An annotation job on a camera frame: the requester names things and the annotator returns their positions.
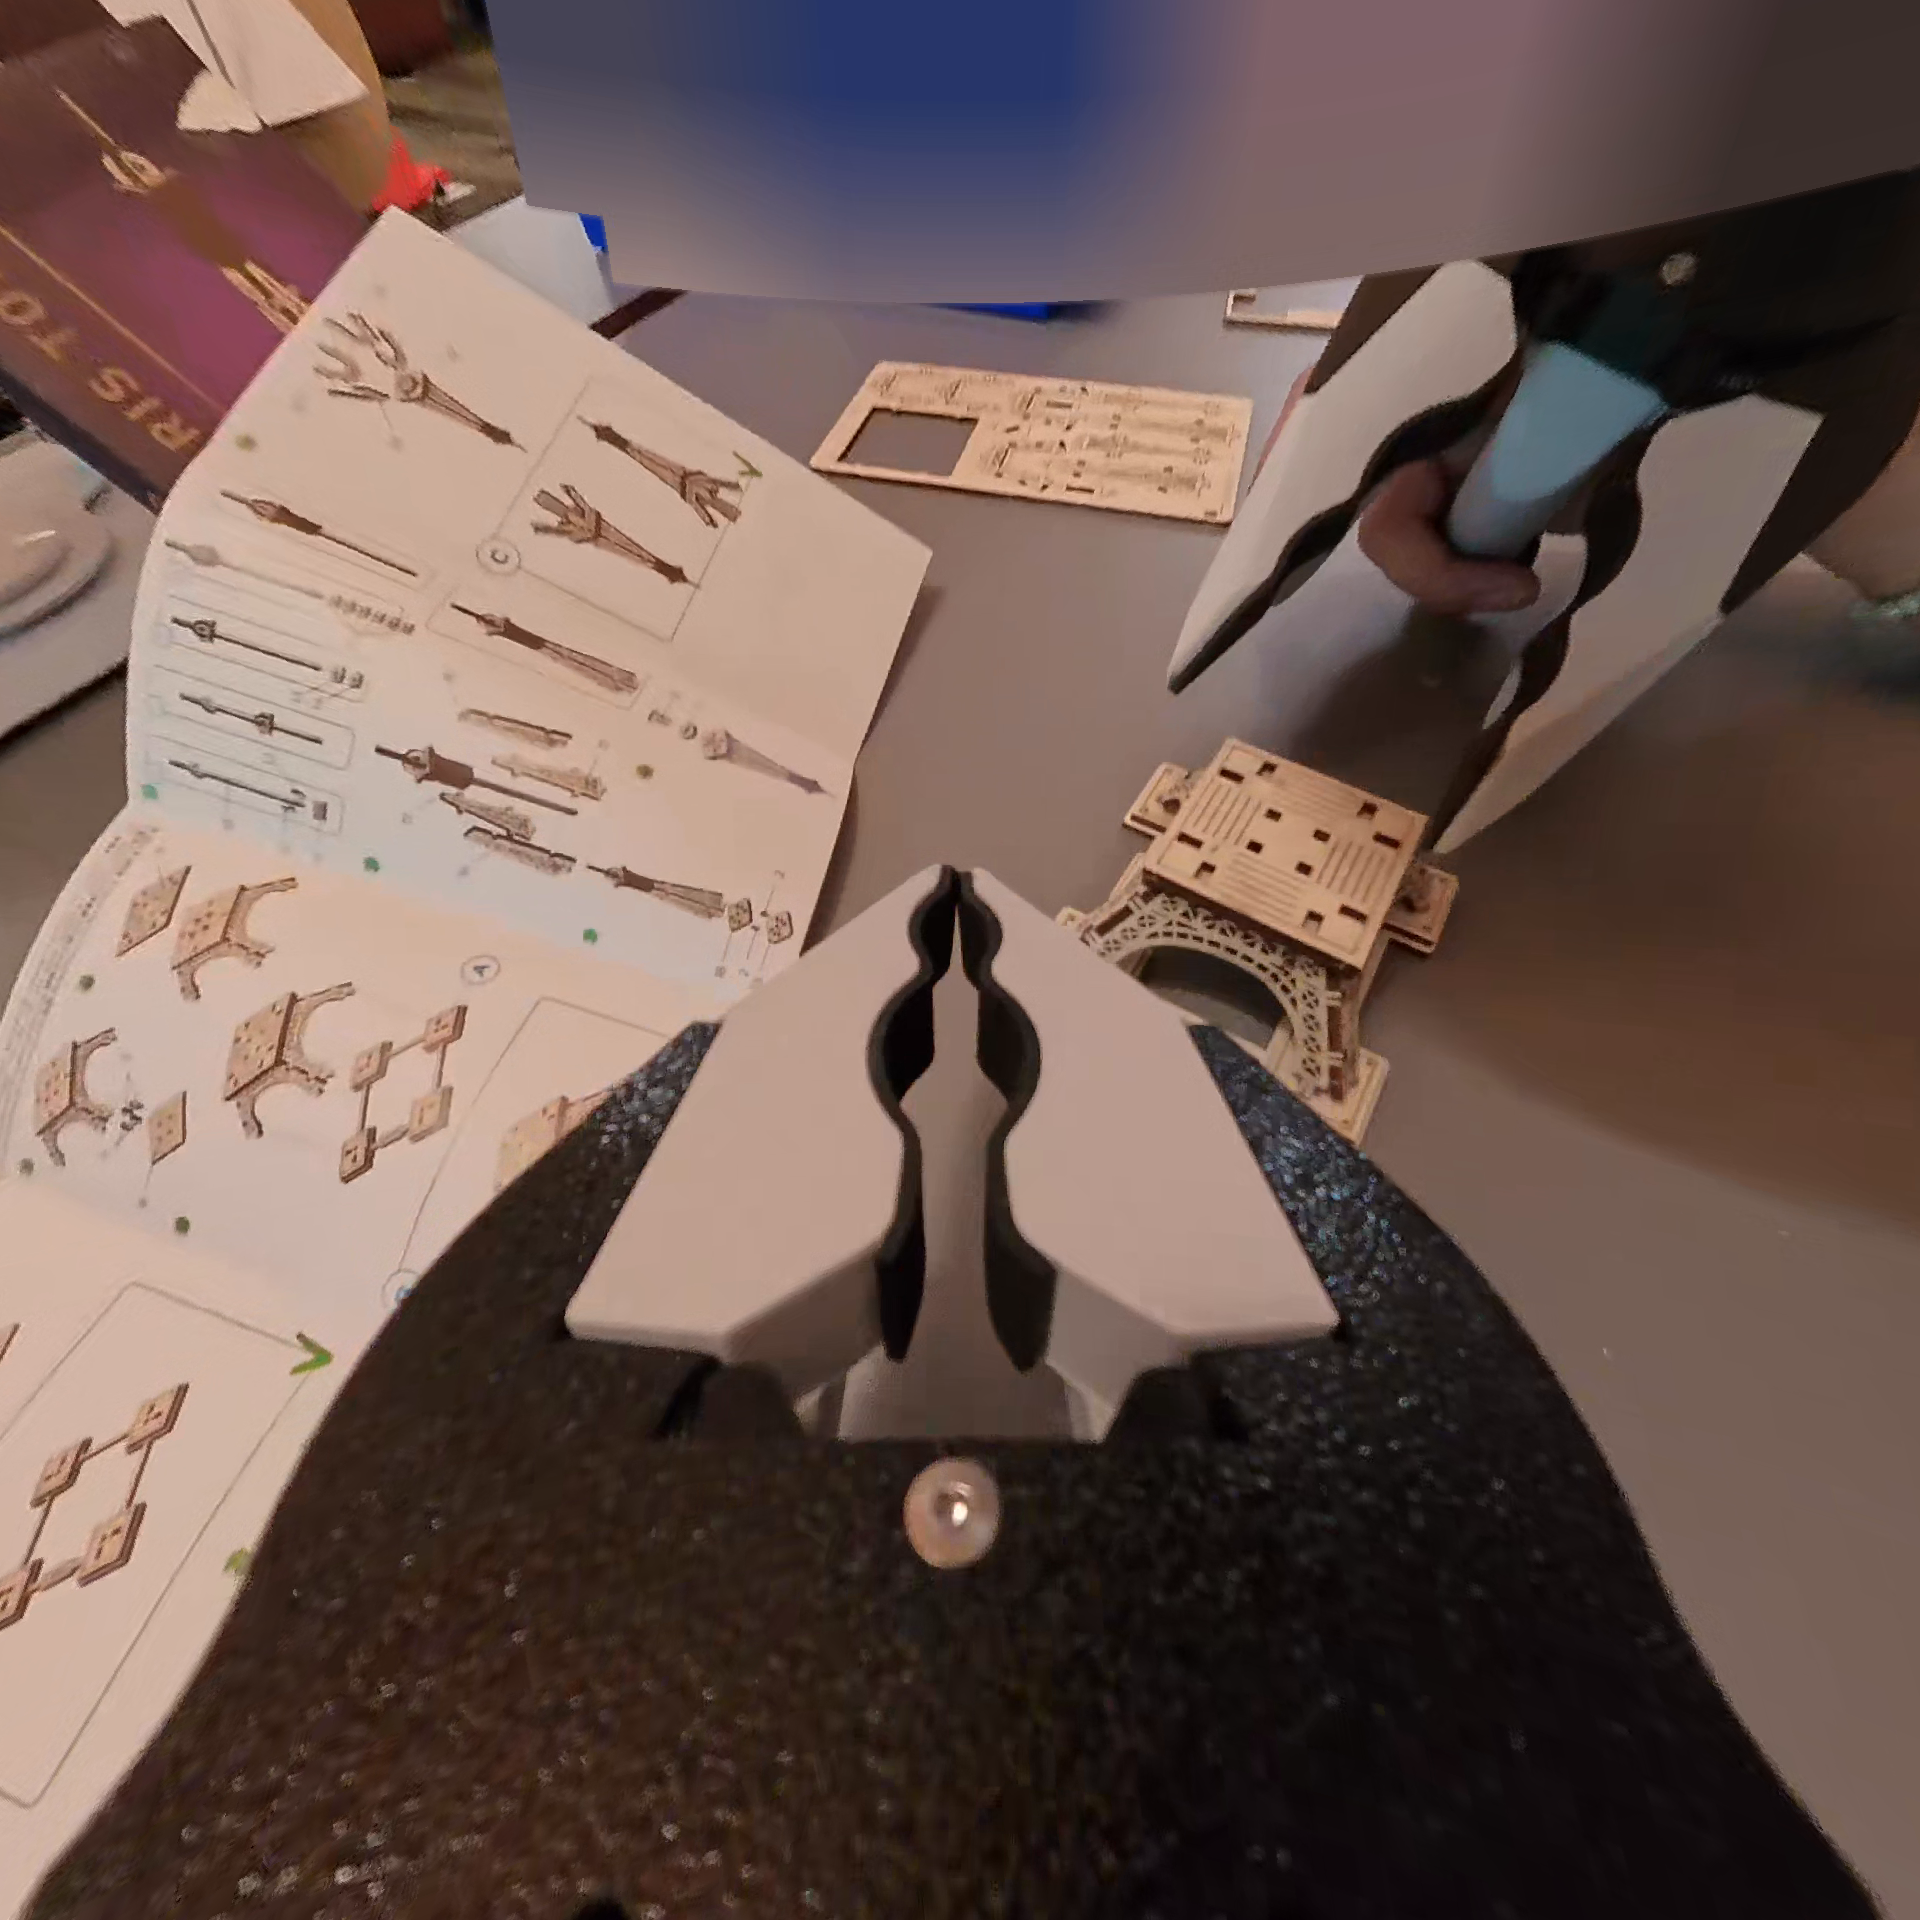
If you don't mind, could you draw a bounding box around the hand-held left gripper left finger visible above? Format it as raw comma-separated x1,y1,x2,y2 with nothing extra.
565,864,963,1415

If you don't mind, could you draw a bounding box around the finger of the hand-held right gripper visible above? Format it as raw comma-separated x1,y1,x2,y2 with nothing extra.
1428,397,1825,857
1166,257,1523,697

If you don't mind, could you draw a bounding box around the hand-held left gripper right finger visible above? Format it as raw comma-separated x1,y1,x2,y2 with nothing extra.
963,870,1341,1422

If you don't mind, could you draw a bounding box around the wooden tower base model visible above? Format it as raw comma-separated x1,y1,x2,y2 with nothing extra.
1056,736,1460,1145

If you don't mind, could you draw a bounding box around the person's right forearm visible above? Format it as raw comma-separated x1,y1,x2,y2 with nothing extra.
1791,510,1920,623

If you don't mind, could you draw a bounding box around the grey desk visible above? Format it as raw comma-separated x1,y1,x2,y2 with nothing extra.
0,286,1920,1920

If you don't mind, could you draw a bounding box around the person's right hand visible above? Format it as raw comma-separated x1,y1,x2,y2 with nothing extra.
1353,448,1561,613

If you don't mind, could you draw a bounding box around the wooden parts sheet square cutout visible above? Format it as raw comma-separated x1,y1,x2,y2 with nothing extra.
808,359,1257,528

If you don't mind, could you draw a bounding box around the folded assembly instruction booklet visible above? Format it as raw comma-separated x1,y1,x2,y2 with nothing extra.
0,208,934,1808

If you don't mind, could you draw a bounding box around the white monitor stand base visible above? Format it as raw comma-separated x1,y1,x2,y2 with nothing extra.
0,440,125,736

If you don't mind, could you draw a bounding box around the brown clipboard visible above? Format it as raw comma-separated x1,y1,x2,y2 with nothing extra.
293,0,404,215

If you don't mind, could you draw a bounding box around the purple puzzle box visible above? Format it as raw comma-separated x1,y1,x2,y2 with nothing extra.
0,0,376,514

